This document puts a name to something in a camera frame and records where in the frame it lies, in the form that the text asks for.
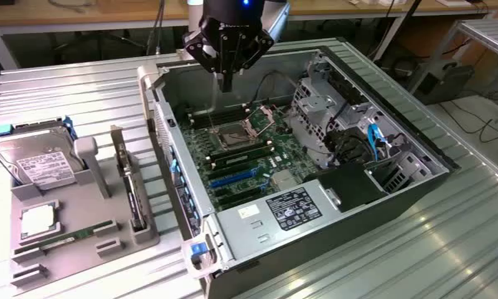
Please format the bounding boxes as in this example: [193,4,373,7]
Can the graphics card with metal bracket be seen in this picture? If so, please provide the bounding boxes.
[109,124,149,233]

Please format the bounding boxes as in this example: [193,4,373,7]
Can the silver power supply unit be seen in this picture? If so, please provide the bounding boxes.
[213,179,343,262]

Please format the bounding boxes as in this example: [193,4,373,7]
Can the silver drive cage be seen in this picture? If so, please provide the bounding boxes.
[290,76,371,169]

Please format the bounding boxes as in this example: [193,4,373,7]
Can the metal slat table frame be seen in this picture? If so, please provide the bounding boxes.
[406,19,498,94]

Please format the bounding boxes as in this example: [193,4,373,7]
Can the blue expansion slot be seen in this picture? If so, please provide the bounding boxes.
[209,166,264,188]

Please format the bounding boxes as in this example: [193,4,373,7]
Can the black installed RAM stick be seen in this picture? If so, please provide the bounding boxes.
[206,146,274,164]

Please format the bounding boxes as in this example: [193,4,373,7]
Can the black box device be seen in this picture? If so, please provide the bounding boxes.
[413,60,477,105]

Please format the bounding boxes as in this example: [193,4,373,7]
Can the wooden desk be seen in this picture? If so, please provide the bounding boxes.
[0,0,498,71]

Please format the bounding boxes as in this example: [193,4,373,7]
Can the open black PC case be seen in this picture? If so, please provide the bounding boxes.
[136,45,462,299]

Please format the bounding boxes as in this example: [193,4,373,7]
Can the green RAM stick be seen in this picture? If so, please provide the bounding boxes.
[14,219,114,254]

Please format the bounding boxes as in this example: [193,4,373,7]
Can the green motherboard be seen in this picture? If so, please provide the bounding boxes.
[177,102,321,213]

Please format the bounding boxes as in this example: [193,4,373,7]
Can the silver CPU chip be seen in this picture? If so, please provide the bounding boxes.
[20,205,57,238]

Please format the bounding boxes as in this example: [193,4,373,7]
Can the blue wire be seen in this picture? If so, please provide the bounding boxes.
[367,123,389,163]

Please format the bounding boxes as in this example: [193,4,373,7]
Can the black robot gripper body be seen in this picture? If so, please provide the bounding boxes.
[201,0,268,74]

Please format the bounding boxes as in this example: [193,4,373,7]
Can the CPU socket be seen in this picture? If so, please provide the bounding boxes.
[209,104,277,151]

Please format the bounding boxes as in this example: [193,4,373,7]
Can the grey parts rack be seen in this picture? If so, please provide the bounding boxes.
[9,136,162,288]

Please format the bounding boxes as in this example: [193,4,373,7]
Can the silver hard disk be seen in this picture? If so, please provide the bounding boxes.
[0,128,78,191]

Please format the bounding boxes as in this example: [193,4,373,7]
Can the small chipset heat sink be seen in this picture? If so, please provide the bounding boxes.
[270,172,302,191]

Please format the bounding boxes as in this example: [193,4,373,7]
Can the grey hanging cable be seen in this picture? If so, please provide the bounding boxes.
[146,0,168,56]

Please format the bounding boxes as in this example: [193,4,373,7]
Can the black fan shroud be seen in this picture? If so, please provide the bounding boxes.
[316,163,389,214]

